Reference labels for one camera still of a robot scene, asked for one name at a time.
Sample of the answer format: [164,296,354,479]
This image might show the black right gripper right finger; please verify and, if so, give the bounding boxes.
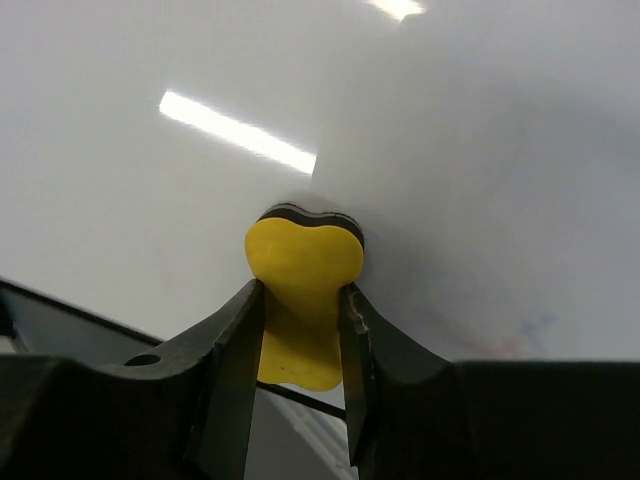
[339,285,639,479]

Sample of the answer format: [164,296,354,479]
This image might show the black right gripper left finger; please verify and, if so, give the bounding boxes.
[0,278,265,480]

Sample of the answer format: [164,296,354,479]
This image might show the yellow whiteboard eraser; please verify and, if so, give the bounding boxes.
[244,203,365,392]

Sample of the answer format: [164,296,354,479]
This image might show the black framed whiteboard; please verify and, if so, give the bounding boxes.
[1,1,639,361]

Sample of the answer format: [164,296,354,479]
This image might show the aluminium table frame rail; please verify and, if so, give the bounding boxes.
[0,287,361,480]

